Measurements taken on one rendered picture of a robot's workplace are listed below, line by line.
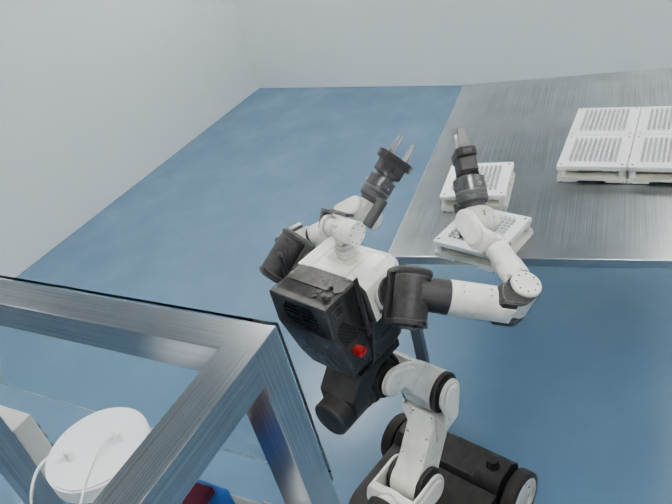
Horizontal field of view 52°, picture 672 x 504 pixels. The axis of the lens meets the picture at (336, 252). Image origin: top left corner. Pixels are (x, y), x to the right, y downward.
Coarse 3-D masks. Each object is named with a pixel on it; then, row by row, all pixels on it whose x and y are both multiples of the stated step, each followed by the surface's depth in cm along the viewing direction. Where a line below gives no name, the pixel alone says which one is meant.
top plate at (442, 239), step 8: (512, 216) 239; (520, 216) 237; (520, 224) 234; (528, 224) 235; (448, 232) 239; (512, 232) 231; (520, 232) 232; (440, 240) 236; (448, 240) 235; (456, 240) 234; (464, 240) 233; (512, 240) 229; (456, 248) 232; (464, 248) 230; (480, 256) 227
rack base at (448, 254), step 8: (528, 232) 237; (520, 240) 234; (448, 248) 240; (512, 248) 231; (440, 256) 240; (448, 256) 237; (456, 256) 235; (464, 256) 234; (472, 256) 233; (472, 264) 231; (480, 264) 229; (488, 264) 227; (496, 272) 226
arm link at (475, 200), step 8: (464, 192) 188; (472, 192) 187; (480, 192) 187; (456, 200) 191; (464, 200) 188; (472, 200) 187; (480, 200) 187; (456, 208) 194; (464, 208) 189; (472, 208) 187; (480, 208) 187; (488, 208) 189; (480, 216) 186; (488, 216) 188; (496, 216) 190; (488, 224) 188; (496, 224) 190
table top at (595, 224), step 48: (480, 96) 343; (528, 96) 330; (576, 96) 319; (624, 96) 308; (480, 144) 302; (528, 144) 292; (432, 192) 278; (528, 192) 262; (576, 192) 255; (624, 192) 248; (432, 240) 250; (528, 240) 237; (576, 240) 231; (624, 240) 226
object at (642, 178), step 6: (642, 174) 250; (648, 174) 249; (654, 174) 248; (660, 174) 247; (666, 174) 246; (630, 180) 250; (636, 180) 249; (642, 180) 248; (648, 180) 247; (654, 180) 246; (660, 180) 246; (666, 180) 245
